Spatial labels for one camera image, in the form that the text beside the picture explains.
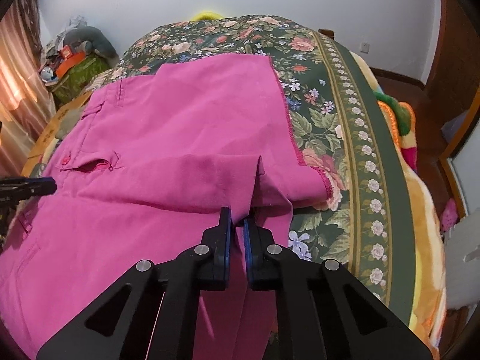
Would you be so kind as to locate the yellow pillow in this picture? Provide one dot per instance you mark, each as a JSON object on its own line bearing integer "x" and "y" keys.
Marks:
{"x": 207, "y": 15}

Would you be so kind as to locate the floral green bedspread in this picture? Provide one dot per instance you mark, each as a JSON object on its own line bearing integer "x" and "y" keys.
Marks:
{"x": 337, "y": 125}

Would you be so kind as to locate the orange yellow fleece blanket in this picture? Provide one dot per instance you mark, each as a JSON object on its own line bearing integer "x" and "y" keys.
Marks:
{"x": 429, "y": 306}

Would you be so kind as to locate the pink striped curtain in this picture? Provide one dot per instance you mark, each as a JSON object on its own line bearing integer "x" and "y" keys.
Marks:
{"x": 26, "y": 104}

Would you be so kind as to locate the pink pants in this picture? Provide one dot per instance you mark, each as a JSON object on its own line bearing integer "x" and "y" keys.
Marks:
{"x": 147, "y": 168}

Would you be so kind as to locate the orange box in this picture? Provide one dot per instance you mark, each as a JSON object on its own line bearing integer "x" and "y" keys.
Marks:
{"x": 69, "y": 63}

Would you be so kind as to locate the wooden door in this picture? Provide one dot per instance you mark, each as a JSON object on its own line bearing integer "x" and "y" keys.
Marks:
{"x": 454, "y": 77}

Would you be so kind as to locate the green patterned bag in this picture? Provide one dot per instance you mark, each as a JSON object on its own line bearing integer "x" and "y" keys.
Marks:
{"x": 77, "y": 78}

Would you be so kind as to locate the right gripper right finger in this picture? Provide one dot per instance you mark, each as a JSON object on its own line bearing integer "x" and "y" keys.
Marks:
{"x": 323, "y": 311}

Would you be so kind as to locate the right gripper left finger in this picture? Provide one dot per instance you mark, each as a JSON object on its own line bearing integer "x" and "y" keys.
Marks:
{"x": 150, "y": 312}

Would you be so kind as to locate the white wall socket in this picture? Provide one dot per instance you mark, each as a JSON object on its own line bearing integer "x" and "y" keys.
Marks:
{"x": 364, "y": 47}

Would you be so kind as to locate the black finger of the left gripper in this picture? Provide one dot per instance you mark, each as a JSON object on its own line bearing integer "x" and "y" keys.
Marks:
{"x": 16, "y": 189}

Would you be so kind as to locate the wooden framed mirror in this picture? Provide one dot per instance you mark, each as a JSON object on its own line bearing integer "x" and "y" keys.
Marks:
{"x": 454, "y": 147}

